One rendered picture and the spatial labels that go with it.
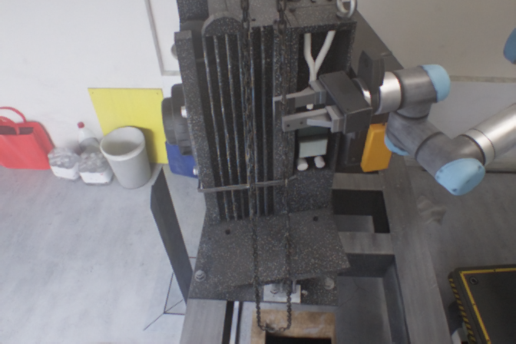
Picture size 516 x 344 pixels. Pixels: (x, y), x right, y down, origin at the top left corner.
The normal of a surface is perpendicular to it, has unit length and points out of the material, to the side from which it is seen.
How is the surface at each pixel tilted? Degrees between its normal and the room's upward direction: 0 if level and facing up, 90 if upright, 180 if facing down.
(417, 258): 0
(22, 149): 86
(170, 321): 10
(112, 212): 0
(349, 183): 0
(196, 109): 90
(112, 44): 90
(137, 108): 87
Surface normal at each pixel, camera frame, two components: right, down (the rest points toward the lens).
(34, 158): -0.04, 0.71
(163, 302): -0.21, -0.71
